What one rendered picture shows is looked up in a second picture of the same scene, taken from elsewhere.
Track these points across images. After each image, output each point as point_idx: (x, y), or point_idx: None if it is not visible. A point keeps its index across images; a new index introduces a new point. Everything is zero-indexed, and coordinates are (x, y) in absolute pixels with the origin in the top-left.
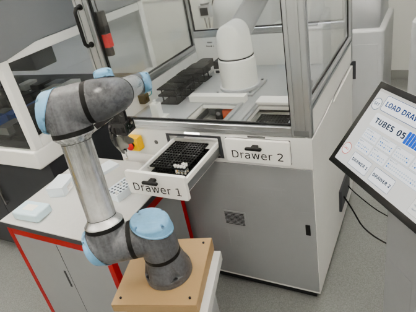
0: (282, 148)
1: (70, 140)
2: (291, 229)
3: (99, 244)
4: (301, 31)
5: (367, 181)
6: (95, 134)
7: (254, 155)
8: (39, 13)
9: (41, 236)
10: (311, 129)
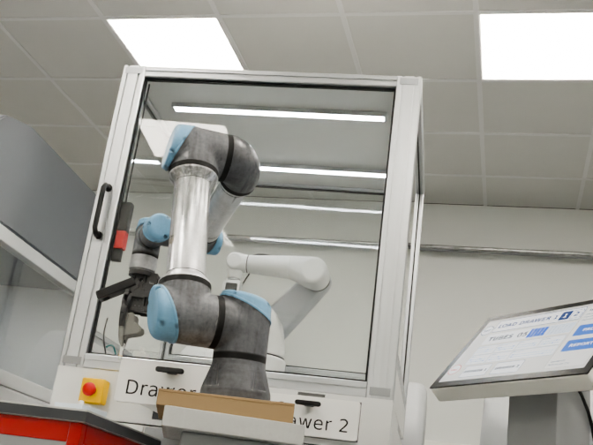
0: (349, 410)
1: (201, 169)
2: None
3: (185, 290)
4: (401, 259)
5: (489, 375)
6: None
7: (303, 421)
8: (16, 197)
9: None
10: (394, 386)
